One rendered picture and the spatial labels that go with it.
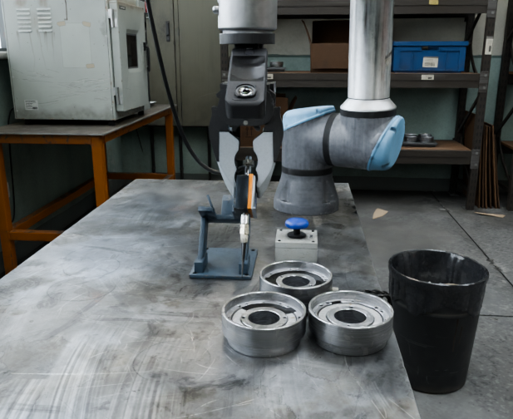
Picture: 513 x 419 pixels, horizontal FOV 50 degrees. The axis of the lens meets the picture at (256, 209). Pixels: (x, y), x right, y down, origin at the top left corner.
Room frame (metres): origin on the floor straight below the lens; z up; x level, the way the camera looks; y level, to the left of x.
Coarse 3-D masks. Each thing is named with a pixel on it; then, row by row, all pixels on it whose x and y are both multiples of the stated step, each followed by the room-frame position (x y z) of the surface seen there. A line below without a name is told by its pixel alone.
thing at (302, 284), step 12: (276, 264) 0.77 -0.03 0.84; (288, 264) 0.78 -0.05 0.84; (300, 264) 0.78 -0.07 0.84; (312, 264) 0.77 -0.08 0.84; (264, 276) 0.75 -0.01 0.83; (288, 276) 0.75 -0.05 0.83; (300, 276) 0.75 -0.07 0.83; (324, 276) 0.75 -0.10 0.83; (264, 288) 0.71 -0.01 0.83; (276, 288) 0.69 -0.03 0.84; (288, 288) 0.68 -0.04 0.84; (300, 288) 0.68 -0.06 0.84; (312, 288) 0.68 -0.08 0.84; (324, 288) 0.70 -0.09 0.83; (300, 300) 0.68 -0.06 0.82
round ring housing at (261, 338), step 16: (224, 304) 0.63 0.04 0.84; (240, 304) 0.66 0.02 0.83; (288, 304) 0.66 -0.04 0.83; (224, 320) 0.60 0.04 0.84; (256, 320) 0.64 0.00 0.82; (272, 320) 0.64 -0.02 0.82; (304, 320) 0.60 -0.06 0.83; (240, 336) 0.58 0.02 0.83; (256, 336) 0.57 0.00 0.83; (272, 336) 0.57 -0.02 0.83; (288, 336) 0.58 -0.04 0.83; (240, 352) 0.58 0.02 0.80; (256, 352) 0.57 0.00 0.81; (272, 352) 0.57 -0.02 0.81; (288, 352) 0.58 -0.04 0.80
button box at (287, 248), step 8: (280, 232) 0.91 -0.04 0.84; (288, 232) 0.91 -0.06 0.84; (304, 232) 0.91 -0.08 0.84; (312, 232) 0.91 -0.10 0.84; (280, 240) 0.86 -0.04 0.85; (288, 240) 0.86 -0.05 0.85; (296, 240) 0.86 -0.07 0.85; (304, 240) 0.86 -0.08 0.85; (312, 240) 0.86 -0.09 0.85; (280, 248) 0.86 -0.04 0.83; (288, 248) 0.86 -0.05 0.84; (296, 248) 0.85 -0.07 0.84; (304, 248) 0.85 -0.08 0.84; (312, 248) 0.85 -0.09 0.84; (280, 256) 0.86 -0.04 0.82; (288, 256) 0.86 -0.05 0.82; (296, 256) 0.85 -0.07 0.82; (304, 256) 0.85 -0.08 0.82; (312, 256) 0.85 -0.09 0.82
